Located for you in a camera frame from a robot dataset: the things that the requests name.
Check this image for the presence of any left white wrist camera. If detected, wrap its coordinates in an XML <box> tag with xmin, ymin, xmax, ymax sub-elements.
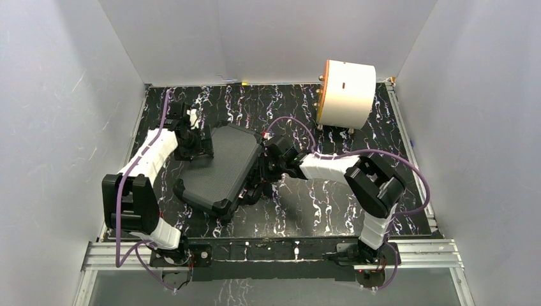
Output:
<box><xmin>186</xmin><ymin>108</ymin><xmax>200</xmax><ymax>129</ymax></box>

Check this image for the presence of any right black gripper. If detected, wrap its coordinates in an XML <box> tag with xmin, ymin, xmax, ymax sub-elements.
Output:
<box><xmin>253</xmin><ymin>152</ymin><xmax>286</xmax><ymax>185</ymax></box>

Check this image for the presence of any black poker chip case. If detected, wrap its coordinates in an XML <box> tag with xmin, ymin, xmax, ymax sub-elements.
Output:
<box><xmin>173</xmin><ymin>123</ymin><xmax>263</xmax><ymax>222</ymax></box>

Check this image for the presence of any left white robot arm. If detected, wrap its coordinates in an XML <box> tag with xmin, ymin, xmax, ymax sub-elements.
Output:
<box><xmin>101</xmin><ymin>102</ymin><xmax>214</xmax><ymax>265</ymax></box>

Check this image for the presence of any white orange cylindrical device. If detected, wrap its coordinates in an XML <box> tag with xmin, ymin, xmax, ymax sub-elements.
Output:
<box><xmin>316</xmin><ymin>60</ymin><xmax>376</xmax><ymax>133</ymax></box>

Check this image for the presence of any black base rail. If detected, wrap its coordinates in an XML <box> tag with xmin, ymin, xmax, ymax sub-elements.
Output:
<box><xmin>149</xmin><ymin>237</ymin><xmax>402</xmax><ymax>285</ymax></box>

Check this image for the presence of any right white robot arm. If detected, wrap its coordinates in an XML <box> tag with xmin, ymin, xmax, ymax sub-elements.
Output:
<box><xmin>261</xmin><ymin>136</ymin><xmax>406</xmax><ymax>264</ymax></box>

